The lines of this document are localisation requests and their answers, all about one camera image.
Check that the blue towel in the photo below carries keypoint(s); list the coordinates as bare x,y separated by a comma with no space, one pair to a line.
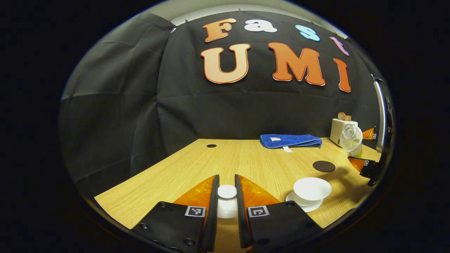
290,140

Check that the white teacup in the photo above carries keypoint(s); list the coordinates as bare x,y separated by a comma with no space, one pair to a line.
312,188

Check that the white saucer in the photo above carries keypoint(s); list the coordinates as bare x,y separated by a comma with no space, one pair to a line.
309,208

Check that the dark brown round coaster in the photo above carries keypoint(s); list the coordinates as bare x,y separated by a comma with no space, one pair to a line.
323,166

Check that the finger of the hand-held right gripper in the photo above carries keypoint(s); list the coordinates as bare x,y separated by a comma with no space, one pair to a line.
369,167
369,134

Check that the clear green-label water bottle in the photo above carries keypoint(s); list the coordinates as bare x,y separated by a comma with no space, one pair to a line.
351,140

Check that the white teacup lid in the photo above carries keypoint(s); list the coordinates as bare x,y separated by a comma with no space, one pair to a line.
227,207

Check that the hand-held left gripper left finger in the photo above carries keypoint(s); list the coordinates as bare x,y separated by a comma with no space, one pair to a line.
213,211

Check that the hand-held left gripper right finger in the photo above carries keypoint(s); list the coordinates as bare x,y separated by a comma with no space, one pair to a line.
239,214

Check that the white toaster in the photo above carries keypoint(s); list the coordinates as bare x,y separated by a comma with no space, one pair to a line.
335,131

